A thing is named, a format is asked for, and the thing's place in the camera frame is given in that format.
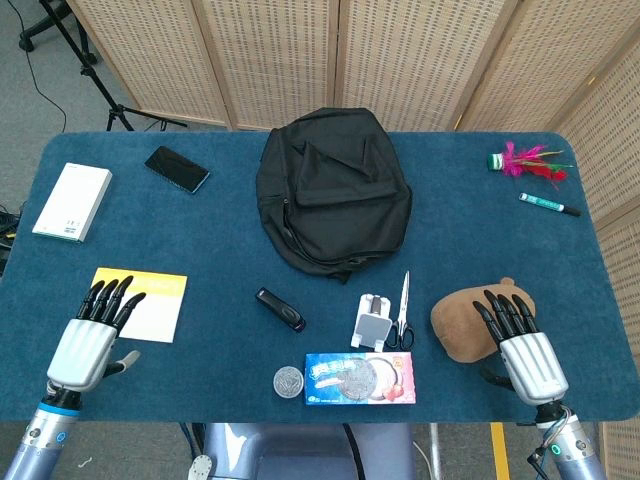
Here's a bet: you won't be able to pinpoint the pink red feather shuttlecock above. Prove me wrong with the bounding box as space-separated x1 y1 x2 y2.
487 141 575 190

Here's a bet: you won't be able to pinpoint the round grey metal tin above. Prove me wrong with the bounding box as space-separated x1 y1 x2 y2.
272 366 305 400

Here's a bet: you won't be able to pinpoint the white adapter plug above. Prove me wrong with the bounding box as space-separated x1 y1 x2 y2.
349 293 393 350

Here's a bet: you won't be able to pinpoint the black handled scissors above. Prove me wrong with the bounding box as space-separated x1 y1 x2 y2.
383 270 416 351

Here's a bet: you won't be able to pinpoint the blue table mat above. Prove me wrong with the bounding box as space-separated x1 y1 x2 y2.
0 130 635 424

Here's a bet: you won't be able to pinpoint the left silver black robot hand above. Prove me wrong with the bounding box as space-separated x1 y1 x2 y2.
46 275 147 393

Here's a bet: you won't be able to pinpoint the black tripod stand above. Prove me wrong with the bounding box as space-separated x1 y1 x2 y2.
39 0 189 132

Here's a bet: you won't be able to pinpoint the brown plush toy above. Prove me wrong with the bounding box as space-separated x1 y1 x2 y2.
430 276 540 363

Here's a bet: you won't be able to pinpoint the blue pink cookie box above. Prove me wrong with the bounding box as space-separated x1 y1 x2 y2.
304 351 418 406

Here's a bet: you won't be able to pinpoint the black floor cable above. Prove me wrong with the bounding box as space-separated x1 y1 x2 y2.
8 0 68 127

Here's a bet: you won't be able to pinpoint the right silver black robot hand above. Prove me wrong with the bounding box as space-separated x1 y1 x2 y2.
471 291 570 404

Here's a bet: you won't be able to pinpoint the yellow white notepad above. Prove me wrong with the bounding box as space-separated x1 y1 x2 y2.
92 267 189 345

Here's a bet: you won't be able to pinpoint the black backpack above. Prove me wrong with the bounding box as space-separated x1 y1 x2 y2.
255 107 414 285

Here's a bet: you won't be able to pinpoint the white rectangular box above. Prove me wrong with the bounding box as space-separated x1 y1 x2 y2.
32 162 113 243

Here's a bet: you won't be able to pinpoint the woven folding screen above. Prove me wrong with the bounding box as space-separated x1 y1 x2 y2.
67 0 640 480

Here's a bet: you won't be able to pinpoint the black office chair base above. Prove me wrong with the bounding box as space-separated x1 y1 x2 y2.
18 0 99 65

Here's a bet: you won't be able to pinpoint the green white marker pen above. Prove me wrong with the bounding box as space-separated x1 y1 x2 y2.
518 192 582 217

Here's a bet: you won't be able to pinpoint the black smartphone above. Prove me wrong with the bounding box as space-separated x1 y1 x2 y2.
144 145 211 194

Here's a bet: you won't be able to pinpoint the black stapler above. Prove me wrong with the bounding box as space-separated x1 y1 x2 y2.
255 287 307 333

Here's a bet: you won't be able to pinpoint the grey robot torso base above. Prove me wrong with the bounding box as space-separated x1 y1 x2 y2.
185 422 416 480

